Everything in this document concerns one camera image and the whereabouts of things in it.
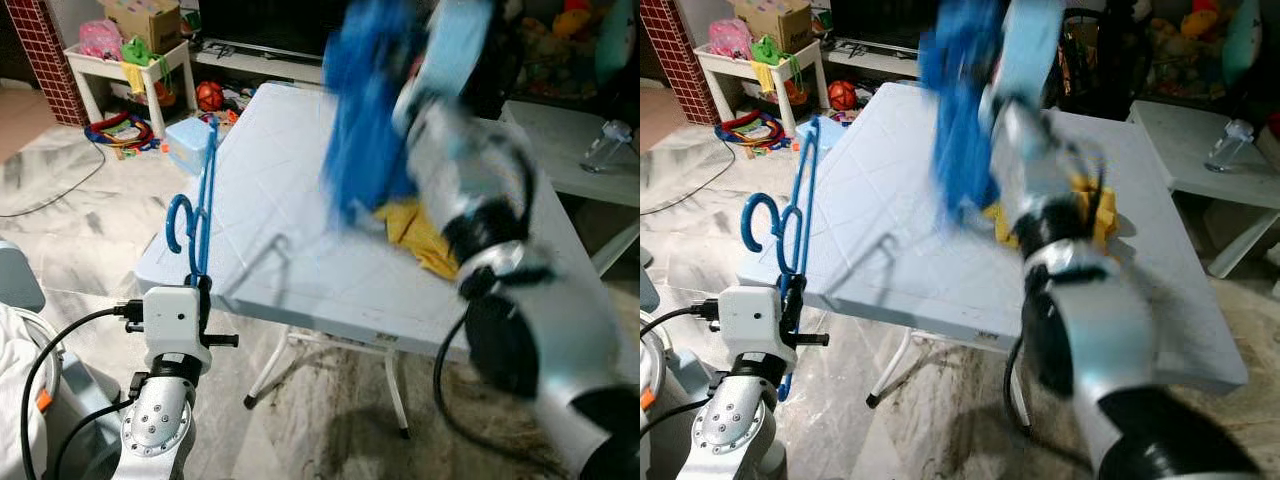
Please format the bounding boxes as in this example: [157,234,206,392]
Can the blue plastic hanger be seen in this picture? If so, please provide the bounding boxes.
[740,115,823,401]
[165,113,221,291]

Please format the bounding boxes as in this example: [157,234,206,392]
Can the blue shirt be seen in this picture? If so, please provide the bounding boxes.
[322,0,441,226]
[918,0,1011,226]

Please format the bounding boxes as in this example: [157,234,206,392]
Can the white plastic folding table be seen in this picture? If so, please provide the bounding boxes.
[135,82,626,441]
[738,82,1251,441]

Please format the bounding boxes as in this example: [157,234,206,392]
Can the light blue plastic box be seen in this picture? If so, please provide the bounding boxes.
[163,117,218,178]
[790,115,841,166]

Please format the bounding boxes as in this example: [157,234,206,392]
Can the colourful toy rings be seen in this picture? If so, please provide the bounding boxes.
[85,112,159,159]
[715,112,791,153]

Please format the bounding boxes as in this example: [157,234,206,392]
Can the light blue plastic kids chair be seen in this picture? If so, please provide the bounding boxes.
[0,240,121,480]

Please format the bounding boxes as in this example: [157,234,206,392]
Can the yellow cloth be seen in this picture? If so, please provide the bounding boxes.
[985,175,1119,251]
[375,198,461,281]

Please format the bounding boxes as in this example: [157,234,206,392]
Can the white TV bench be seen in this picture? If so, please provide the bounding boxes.
[190,38,336,86]
[825,38,941,76]

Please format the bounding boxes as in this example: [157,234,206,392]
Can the clear plastic bottle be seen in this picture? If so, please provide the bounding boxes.
[1205,118,1256,173]
[582,120,633,173]

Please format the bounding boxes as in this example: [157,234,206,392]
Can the white kids table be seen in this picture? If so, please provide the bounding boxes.
[65,40,196,136]
[695,40,829,136]

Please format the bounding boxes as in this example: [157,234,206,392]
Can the green toy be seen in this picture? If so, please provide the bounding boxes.
[752,35,796,66]
[120,35,166,66]

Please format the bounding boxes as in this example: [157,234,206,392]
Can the pink toy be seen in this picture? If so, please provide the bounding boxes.
[78,20,123,59]
[708,20,753,59]

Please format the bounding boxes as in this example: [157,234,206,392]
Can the brown cardboard box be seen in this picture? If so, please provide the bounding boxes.
[735,0,813,53]
[105,0,183,53]

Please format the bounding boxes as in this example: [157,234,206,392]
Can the black television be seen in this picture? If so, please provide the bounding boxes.
[198,0,351,61]
[830,0,941,51]

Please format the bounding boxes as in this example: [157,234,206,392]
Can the small white side table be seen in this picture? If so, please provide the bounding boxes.
[500,100,640,276]
[1128,100,1280,281]

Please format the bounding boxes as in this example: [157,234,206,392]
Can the pile of stuffed toys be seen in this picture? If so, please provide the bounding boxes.
[500,0,640,101]
[1140,0,1280,101]

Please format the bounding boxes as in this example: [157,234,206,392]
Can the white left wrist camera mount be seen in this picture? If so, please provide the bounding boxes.
[143,286,206,373]
[718,285,783,371]

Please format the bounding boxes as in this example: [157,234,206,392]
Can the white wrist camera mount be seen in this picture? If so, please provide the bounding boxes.
[990,0,1066,101]
[718,285,783,371]
[415,0,498,106]
[143,286,206,373]

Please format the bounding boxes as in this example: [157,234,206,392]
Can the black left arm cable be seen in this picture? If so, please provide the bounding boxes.
[20,305,146,480]
[640,300,723,441]

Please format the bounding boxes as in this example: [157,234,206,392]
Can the thin black floor cable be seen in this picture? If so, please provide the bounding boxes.
[640,140,741,216]
[0,140,111,216]

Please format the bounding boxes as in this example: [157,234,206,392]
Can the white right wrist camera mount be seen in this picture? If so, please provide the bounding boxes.
[415,0,498,106]
[990,0,1066,101]

